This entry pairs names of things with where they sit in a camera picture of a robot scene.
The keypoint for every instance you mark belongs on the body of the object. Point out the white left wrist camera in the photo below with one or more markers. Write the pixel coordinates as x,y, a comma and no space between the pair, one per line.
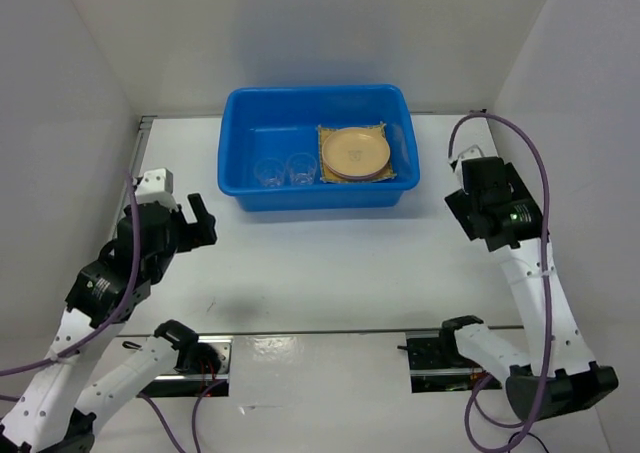
156,187

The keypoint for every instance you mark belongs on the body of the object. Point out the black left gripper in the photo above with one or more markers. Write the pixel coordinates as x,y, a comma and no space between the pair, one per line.
203,230

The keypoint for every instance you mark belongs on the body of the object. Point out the yellow plastic plate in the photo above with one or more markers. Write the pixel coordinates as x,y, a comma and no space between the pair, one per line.
356,150

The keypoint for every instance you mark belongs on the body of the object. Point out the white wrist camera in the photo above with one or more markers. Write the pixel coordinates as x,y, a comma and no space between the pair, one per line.
156,187
470,153

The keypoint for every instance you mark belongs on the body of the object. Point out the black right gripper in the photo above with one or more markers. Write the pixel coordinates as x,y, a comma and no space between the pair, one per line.
459,202

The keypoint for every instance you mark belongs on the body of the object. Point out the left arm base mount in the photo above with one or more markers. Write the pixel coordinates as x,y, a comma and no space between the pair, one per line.
208,365

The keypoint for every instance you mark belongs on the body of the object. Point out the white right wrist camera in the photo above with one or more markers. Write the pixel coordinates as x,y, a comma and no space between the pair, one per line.
470,153

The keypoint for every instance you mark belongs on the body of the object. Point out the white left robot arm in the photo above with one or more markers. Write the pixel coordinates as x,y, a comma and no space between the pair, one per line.
62,409

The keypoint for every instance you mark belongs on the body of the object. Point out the pink plastic plate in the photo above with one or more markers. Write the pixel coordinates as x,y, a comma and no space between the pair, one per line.
329,175

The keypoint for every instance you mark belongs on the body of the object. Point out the blue plastic bin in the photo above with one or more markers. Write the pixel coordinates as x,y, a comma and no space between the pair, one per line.
274,123

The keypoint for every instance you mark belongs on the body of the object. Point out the clear plastic cup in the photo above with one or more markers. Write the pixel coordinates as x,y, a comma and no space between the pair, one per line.
301,169
270,172

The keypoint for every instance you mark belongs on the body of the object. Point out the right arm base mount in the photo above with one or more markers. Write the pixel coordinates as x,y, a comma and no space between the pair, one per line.
431,371

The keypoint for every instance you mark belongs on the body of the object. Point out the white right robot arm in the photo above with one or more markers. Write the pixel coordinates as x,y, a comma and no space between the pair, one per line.
556,350

